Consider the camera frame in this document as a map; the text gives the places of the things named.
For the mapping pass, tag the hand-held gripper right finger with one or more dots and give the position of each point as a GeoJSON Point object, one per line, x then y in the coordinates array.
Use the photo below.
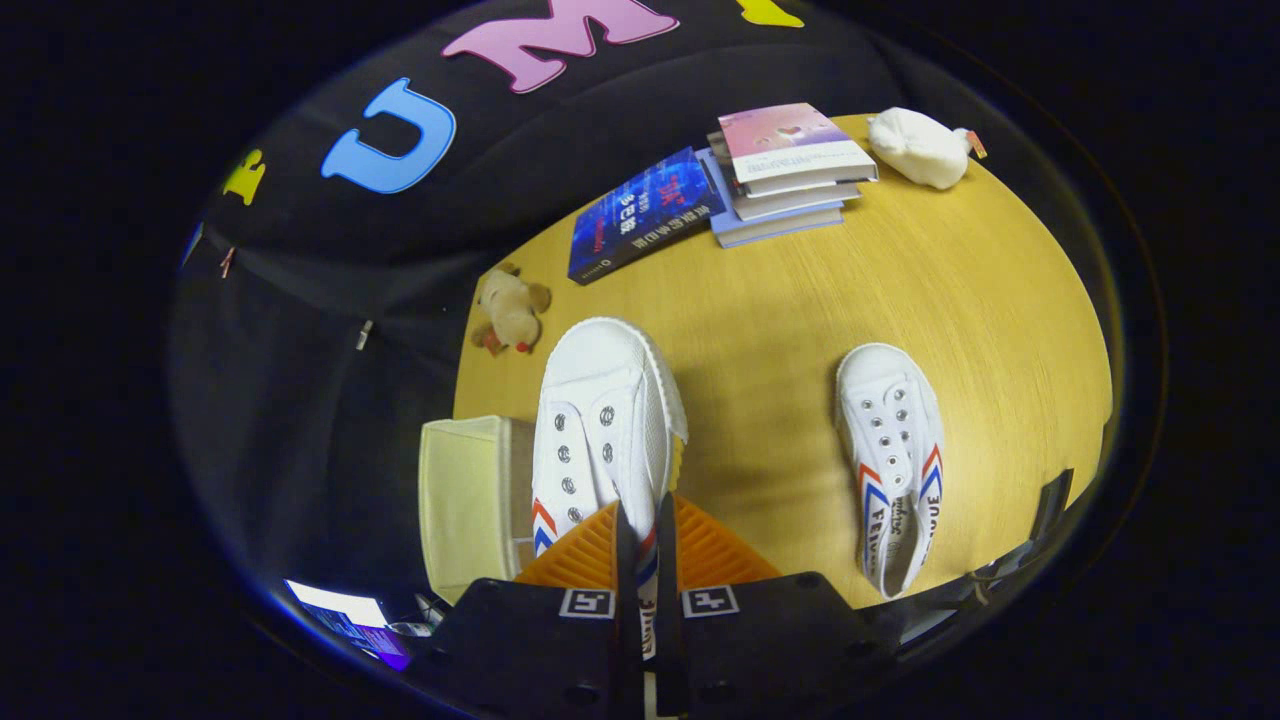
{"type": "Point", "coordinates": [668, 620]}

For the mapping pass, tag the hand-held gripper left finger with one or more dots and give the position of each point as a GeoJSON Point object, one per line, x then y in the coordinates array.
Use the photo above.
{"type": "Point", "coordinates": [627, 620]}

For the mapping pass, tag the beige storage box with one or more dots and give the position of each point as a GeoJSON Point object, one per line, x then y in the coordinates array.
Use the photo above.
{"type": "Point", "coordinates": [465, 500]}

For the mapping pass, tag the white canvas shoe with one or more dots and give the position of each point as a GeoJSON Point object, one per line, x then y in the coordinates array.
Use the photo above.
{"type": "Point", "coordinates": [890, 420]}
{"type": "Point", "coordinates": [600, 400]}

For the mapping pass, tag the laptop screen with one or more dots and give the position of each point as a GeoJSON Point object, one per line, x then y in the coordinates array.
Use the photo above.
{"type": "Point", "coordinates": [340, 610]}

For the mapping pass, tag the brown plush toy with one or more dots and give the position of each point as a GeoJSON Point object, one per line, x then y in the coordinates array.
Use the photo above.
{"type": "Point", "coordinates": [512, 310]}

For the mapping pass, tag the silver clip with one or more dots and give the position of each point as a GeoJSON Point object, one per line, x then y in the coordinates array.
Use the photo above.
{"type": "Point", "coordinates": [365, 335]}

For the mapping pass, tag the black backdrop cloth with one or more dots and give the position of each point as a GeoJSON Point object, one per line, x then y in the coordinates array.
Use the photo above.
{"type": "Point", "coordinates": [300, 400]}

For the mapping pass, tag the lilac book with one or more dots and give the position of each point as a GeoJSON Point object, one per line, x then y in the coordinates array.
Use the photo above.
{"type": "Point", "coordinates": [770, 228]}

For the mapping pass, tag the blue book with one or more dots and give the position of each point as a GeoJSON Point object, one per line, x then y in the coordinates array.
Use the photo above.
{"type": "Point", "coordinates": [645, 215]}

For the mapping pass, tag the white book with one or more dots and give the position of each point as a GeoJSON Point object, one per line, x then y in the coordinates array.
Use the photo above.
{"type": "Point", "coordinates": [800, 200]}

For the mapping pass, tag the pink cover book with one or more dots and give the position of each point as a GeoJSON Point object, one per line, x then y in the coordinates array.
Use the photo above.
{"type": "Point", "coordinates": [790, 140]}

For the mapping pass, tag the white plush toy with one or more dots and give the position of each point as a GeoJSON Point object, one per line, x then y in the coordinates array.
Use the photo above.
{"type": "Point", "coordinates": [920, 148]}

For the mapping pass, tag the dark metal frame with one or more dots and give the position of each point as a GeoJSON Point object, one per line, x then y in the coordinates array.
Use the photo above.
{"type": "Point", "coordinates": [1050, 500]}

